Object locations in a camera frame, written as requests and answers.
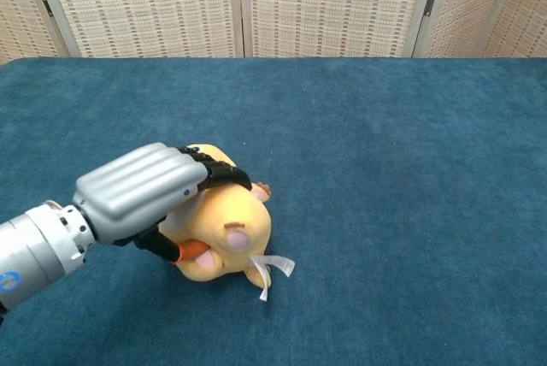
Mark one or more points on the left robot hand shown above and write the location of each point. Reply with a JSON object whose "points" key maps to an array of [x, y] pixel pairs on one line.
{"points": [[137, 186]]}

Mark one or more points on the yellow plush toy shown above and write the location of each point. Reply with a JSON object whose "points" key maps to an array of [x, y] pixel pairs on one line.
{"points": [[239, 212]]}

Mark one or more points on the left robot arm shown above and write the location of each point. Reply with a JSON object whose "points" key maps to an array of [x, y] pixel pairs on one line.
{"points": [[34, 246]]}

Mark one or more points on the woven folding screen panel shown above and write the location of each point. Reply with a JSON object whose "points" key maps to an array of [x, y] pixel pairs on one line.
{"points": [[17, 7], [141, 7], [530, 11], [466, 7], [333, 7]]}

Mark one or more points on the black screen hinge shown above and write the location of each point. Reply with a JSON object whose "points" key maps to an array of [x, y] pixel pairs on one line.
{"points": [[430, 4], [47, 6]]}

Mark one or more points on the blue felt table cover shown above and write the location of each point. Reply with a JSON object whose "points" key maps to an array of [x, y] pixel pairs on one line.
{"points": [[384, 190]]}

